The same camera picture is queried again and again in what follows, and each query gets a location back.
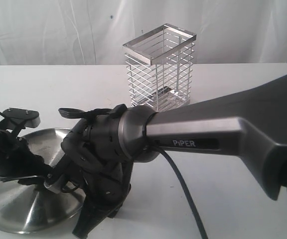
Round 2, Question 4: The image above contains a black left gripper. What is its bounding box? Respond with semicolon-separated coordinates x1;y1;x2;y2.
0;130;53;186

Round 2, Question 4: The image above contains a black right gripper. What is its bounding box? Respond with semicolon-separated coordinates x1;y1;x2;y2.
61;119;134;238

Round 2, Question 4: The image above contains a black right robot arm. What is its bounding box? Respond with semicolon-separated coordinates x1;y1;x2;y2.
59;75;287;239

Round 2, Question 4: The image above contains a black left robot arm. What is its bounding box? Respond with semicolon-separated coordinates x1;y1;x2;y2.
0;128;53;185

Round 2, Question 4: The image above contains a round stainless steel plate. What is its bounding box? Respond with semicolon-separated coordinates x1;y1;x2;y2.
0;128;85;234

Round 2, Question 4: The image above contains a white backdrop curtain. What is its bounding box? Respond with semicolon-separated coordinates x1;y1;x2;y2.
0;0;287;65

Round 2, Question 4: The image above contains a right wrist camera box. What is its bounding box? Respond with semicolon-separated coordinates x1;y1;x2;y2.
43;159;84;195

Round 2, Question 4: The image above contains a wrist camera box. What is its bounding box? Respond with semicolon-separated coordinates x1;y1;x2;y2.
43;159;84;195
3;108;40;129

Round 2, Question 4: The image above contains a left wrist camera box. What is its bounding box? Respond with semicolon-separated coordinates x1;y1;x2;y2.
3;108;40;129

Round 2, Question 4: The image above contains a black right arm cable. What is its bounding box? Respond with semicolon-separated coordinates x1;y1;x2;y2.
155;145;209;239

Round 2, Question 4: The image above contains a chrome wire utensil basket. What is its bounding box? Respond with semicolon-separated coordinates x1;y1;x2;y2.
123;24;197;112

